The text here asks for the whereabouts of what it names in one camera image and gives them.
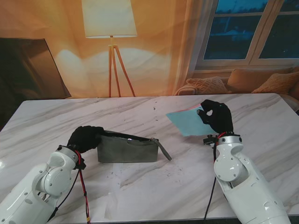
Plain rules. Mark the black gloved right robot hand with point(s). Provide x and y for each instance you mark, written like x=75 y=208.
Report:
x=222 y=119

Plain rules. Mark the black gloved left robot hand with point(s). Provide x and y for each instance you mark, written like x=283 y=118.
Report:
x=84 y=140

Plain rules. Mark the pink blue-backed paper sheet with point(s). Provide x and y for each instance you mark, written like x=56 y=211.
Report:
x=187 y=121

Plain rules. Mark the grey fabric storage pouch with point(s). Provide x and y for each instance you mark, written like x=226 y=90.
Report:
x=126 y=151

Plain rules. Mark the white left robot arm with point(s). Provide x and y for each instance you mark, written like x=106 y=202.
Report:
x=39 y=184

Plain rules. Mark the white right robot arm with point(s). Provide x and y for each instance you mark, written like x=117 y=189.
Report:
x=243 y=182

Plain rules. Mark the beige knit cushion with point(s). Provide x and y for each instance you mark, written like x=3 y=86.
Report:
x=205 y=85

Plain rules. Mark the plain orange cushion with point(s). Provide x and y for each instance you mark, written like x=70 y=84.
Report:
x=245 y=80

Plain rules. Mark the orange knit cushion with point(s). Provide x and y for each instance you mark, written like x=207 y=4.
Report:
x=280 y=82

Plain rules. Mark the beige sofa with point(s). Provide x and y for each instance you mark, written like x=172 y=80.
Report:
x=292 y=100

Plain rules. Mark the cream sheer curtain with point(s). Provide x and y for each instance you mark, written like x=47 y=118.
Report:
x=187 y=46

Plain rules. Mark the white framed night window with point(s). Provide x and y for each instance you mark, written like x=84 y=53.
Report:
x=233 y=35

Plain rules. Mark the tripod floor lamp white shade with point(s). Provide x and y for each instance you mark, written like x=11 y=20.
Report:
x=109 y=18

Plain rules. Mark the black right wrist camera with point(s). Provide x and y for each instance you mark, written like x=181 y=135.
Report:
x=209 y=140

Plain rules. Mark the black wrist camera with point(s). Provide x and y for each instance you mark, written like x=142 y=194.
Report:
x=209 y=140
x=80 y=166

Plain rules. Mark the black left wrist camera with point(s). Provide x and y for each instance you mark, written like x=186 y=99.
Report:
x=80 y=166

